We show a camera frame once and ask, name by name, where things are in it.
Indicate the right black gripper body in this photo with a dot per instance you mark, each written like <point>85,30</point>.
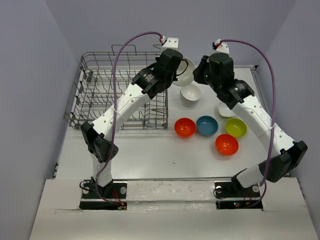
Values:
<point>211,79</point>

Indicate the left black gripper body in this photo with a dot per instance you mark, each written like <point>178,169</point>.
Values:
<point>173,78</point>

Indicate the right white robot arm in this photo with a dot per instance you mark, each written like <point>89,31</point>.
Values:
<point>285,153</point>

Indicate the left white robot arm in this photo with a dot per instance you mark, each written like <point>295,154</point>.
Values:
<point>99,135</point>

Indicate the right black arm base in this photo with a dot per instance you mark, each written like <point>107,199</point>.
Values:
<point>229,198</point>

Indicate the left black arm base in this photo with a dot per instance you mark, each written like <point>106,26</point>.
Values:
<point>111,197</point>

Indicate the white square dish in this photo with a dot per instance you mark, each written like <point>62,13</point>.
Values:
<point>224,111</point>

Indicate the blue bowl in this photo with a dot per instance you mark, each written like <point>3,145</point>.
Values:
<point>207,125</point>

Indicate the orange bowl left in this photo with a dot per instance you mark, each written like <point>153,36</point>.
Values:
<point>185,127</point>

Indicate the orange bowl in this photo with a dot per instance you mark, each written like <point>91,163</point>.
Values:
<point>226,144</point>
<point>185,127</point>

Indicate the lime green bowl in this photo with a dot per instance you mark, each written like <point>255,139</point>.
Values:
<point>236,127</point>

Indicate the orange bowl right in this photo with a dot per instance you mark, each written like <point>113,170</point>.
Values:
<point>226,144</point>

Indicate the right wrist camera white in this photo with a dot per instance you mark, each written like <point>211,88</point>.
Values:
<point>220,47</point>

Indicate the grey wire dish rack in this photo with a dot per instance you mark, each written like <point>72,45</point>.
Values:
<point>99,78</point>

